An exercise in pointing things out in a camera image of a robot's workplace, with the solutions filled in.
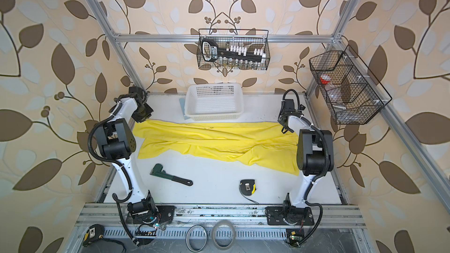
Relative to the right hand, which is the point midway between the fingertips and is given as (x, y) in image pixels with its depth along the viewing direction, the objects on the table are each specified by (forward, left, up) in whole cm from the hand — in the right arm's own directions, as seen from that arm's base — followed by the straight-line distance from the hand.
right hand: (289, 124), depth 98 cm
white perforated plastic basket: (+24, +44, -5) cm, 50 cm away
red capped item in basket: (+6, -11, +27) cm, 30 cm away
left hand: (+8, +81, +3) cm, 81 cm away
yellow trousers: (-9, +10, -6) cm, 15 cm away
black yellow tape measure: (-33, +26, -3) cm, 42 cm away
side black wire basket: (-5, -19, +28) cm, 34 cm away
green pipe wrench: (-22, +71, -5) cm, 74 cm away
